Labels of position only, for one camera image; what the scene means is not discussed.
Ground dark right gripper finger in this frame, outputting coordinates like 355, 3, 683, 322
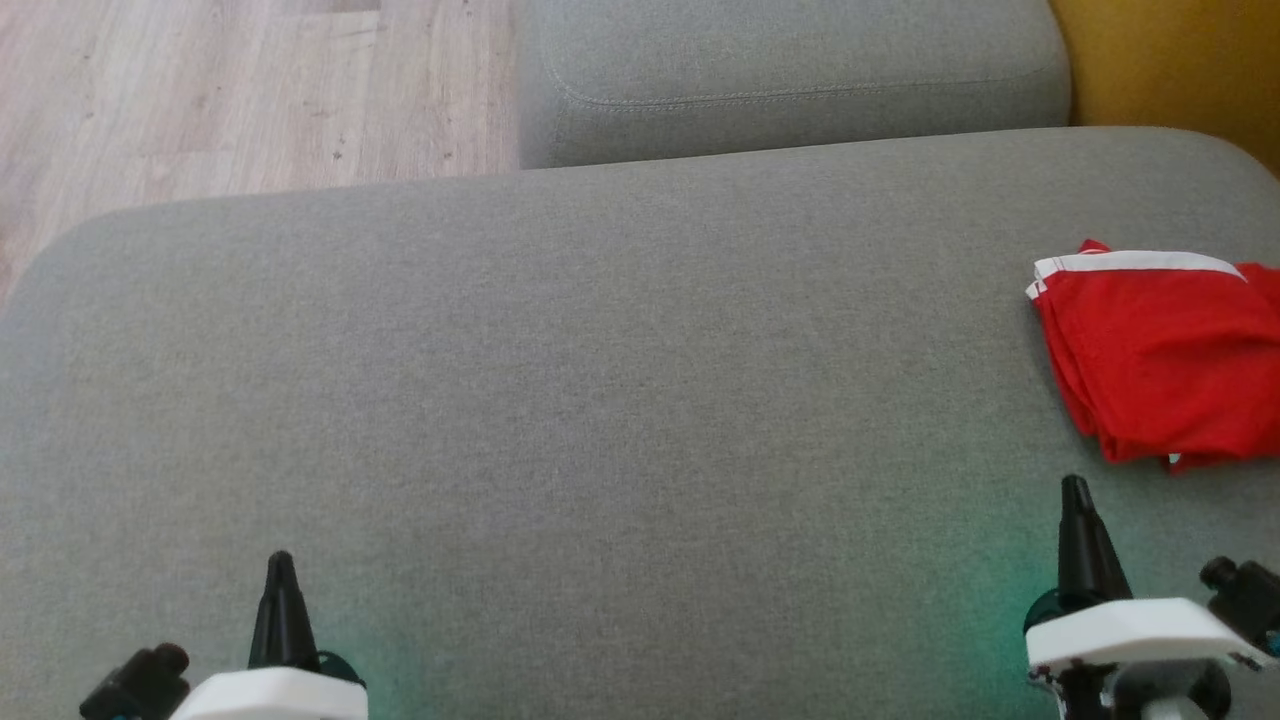
1057, 475, 1097, 605
1076, 475, 1134, 605

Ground large grey sofa seat cushion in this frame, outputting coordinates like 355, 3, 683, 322
0, 125, 1280, 720

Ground small grey sofa cushion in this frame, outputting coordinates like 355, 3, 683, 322
515, 0, 1073, 169

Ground red shorts with white hem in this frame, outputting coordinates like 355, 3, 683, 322
1025, 238, 1280, 467

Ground mustard yellow cushion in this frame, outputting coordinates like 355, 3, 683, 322
1045, 0, 1280, 181

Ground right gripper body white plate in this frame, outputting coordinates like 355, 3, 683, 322
1024, 588, 1273, 720

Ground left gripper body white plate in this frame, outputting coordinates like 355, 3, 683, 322
170, 650, 369, 720

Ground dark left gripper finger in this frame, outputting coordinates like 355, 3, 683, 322
248, 550, 285, 670
282, 550, 322, 670

